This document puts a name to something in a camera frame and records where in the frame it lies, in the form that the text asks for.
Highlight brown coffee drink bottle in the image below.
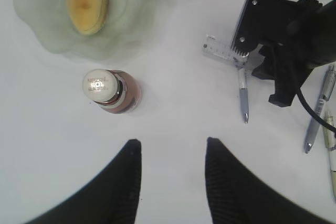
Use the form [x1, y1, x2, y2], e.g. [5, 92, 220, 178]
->
[82, 69, 141, 114]

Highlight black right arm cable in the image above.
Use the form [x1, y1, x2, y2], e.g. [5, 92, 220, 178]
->
[291, 50, 336, 133]

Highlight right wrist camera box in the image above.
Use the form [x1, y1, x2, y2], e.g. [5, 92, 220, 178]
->
[231, 0, 303, 57]

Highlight green white ballpoint pen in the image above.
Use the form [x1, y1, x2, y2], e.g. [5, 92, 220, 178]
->
[323, 110, 336, 204]

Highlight blue grey ballpoint pen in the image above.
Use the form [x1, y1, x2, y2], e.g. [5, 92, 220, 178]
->
[238, 68, 249, 124]

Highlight wavy pale green glass plate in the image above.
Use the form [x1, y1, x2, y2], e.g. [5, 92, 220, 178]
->
[13, 0, 167, 61]

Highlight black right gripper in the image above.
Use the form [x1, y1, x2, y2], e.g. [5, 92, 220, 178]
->
[252, 0, 335, 108]

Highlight white grey ballpoint pen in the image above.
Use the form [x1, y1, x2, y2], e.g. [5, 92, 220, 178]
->
[303, 64, 335, 154]

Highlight clear plastic ruler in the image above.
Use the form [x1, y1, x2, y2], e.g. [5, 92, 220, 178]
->
[201, 34, 263, 69]

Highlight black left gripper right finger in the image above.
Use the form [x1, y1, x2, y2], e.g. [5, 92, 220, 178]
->
[205, 137, 327, 223]

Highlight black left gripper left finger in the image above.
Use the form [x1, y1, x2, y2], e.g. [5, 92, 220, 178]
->
[30, 139, 142, 223]

